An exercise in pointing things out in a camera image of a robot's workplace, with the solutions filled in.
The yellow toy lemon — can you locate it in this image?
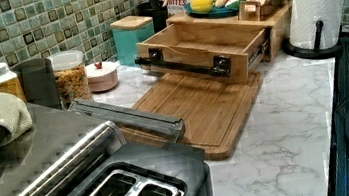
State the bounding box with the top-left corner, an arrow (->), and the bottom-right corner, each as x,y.
190,0 -> 214,13

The black paper towel holder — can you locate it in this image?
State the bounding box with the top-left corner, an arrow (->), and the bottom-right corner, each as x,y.
282,20 -> 342,60

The dark grey cup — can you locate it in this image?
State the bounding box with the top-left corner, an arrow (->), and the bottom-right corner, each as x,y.
12,58 -> 62,109

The wooden drawer cabinet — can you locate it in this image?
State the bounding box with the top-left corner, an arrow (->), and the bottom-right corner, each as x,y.
166,2 -> 292,62

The white-capped spice bottle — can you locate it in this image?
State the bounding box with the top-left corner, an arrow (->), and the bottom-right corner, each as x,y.
0,62 -> 27,101

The wooden drawer with black handle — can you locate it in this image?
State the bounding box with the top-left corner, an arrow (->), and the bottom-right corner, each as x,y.
135,23 -> 270,84

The wooden tea bag box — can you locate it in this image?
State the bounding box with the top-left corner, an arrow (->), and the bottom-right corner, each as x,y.
239,0 -> 285,21

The stainless toaster oven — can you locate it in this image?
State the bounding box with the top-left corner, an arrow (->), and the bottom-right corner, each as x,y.
0,99 -> 186,196

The clear jar with cereal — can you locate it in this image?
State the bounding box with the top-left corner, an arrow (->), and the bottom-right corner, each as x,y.
48,50 -> 92,106

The wooden cutting board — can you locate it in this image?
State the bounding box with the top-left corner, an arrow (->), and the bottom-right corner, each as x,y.
133,72 -> 263,161

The teal canister with wooden lid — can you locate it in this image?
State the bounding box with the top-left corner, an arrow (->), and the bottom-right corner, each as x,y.
110,15 -> 154,67

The black two-slot toaster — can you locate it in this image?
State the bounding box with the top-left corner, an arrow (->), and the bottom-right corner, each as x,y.
66,143 -> 214,196

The white paper towel roll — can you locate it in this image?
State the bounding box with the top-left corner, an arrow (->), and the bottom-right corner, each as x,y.
289,0 -> 344,50

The pink lidded pot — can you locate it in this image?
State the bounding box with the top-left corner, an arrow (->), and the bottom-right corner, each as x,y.
85,61 -> 118,92

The black utensil holder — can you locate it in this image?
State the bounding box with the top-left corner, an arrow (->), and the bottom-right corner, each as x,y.
136,2 -> 169,33

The blue plate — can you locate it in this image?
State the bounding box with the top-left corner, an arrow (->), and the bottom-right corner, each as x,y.
184,3 -> 239,19

